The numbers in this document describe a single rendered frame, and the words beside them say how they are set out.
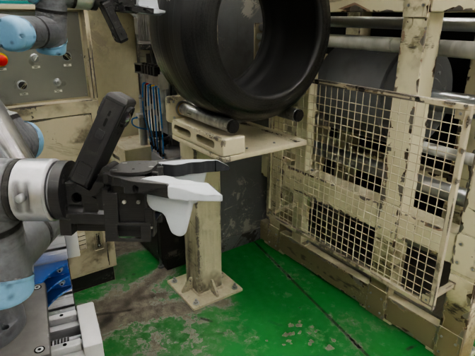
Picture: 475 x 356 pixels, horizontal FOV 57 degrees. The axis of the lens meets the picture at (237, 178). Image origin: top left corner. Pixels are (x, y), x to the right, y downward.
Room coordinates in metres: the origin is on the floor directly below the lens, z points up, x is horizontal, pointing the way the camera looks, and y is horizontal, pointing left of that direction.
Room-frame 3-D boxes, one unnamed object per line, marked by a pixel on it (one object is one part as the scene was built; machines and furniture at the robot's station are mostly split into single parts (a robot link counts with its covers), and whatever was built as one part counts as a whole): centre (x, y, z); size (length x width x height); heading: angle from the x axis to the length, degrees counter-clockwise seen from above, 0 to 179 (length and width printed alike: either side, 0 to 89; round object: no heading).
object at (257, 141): (1.57, 0.00, 0.80); 0.37 x 0.36 x 0.02; 125
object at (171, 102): (1.72, 0.10, 0.90); 0.40 x 0.03 x 0.10; 125
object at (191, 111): (1.49, 0.11, 0.90); 0.35 x 0.05 x 0.05; 35
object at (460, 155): (1.57, -0.40, 0.65); 0.90 x 0.02 x 0.70; 35
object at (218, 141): (1.49, 0.11, 0.83); 0.36 x 0.09 x 0.06; 35
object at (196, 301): (1.77, 0.16, 0.02); 0.27 x 0.27 x 0.04; 35
